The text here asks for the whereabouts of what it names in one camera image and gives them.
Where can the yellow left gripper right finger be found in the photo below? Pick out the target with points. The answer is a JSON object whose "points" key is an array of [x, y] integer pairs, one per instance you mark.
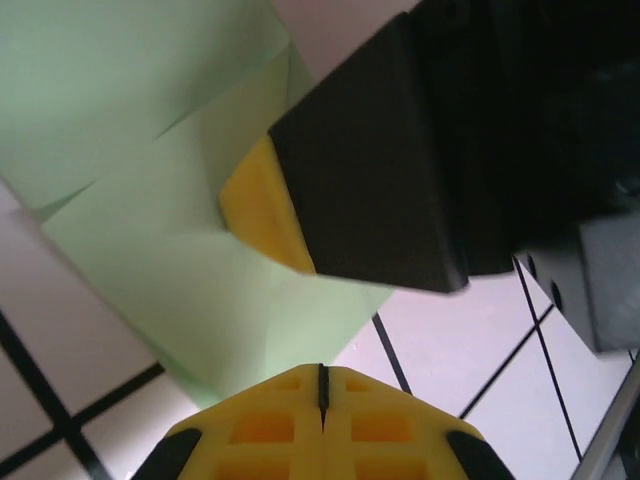
{"points": [[390, 430]]}

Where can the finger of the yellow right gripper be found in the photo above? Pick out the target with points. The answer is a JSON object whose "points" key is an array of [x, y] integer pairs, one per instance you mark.
{"points": [[260, 210]]}

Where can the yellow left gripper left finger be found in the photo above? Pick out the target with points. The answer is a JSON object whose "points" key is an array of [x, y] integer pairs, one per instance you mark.
{"points": [[260, 430]]}

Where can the light green paper sheet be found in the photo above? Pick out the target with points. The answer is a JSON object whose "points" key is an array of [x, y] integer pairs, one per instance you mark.
{"points": [[150, 225]]}

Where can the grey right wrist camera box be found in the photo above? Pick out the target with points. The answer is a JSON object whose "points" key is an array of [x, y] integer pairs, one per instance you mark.
{"points": [[610, 280]]}

